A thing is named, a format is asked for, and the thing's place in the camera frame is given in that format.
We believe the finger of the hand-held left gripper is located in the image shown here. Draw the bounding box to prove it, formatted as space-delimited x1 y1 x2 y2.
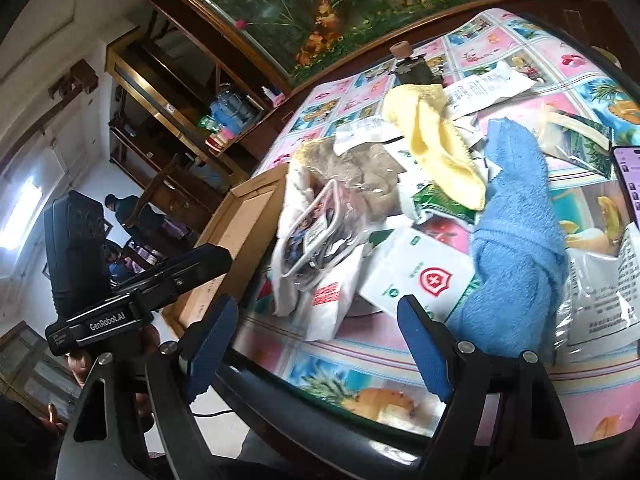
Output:
111 243 234 312

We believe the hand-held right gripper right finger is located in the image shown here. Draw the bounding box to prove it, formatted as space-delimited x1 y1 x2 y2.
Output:
397 294 583 480

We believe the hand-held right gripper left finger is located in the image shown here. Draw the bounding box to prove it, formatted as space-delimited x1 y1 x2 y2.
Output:
60 294 266 480

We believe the cardboard box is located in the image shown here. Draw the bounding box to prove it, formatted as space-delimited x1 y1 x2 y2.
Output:
161 162 292 342

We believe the green and white packet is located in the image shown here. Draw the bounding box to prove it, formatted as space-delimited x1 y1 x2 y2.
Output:
399 179 477 226

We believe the blue towel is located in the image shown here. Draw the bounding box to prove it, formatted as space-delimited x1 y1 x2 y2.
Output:
446 116 569 362

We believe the yellow towel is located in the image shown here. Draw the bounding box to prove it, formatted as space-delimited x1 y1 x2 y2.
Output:
381 82 488 212

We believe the person's left hand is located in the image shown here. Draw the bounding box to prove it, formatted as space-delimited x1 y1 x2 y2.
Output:
67 324 162 387

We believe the printed fruit tablecloth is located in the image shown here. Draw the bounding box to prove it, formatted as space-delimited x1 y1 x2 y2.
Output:
231 7 640 449

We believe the fluorescent ceiling light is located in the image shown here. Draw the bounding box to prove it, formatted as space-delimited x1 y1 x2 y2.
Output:
0 179 43 252

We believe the wooden chair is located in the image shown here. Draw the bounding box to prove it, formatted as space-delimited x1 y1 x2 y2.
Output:
124 154 213 233

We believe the white packet with red cross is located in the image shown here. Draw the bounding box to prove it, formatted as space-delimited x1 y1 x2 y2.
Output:
358 225 477 324

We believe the white bag with red print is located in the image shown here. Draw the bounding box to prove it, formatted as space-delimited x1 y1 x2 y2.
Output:
294 245 368 342

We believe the pink container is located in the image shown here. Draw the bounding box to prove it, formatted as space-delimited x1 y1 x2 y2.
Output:
204 124 237 153

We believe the wooden display cabinet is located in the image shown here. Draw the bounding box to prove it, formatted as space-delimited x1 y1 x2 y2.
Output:
106 35 263 197

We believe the brown fuzzy cloth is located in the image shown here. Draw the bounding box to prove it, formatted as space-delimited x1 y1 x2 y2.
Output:
299 136 403 213

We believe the white packet with black text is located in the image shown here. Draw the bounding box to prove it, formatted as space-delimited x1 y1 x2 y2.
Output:
564 224 640 347

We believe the small white packet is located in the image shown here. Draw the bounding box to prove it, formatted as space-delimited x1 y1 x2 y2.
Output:
333 116 404 157

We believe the clear packet with green leaves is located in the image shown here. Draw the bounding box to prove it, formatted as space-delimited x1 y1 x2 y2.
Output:
536 106 617 181

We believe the white packet with blue print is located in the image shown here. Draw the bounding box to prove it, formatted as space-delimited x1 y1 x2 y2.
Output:
442 59 534 117

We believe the smartphone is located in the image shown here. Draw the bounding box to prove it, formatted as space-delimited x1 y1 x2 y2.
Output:
611 145 640 227

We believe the framed flower landscape painting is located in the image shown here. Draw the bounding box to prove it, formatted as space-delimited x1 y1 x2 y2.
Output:
112 0 556 92

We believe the clear plastic bag with handle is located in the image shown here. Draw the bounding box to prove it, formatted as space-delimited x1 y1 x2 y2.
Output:
272 178 368 282

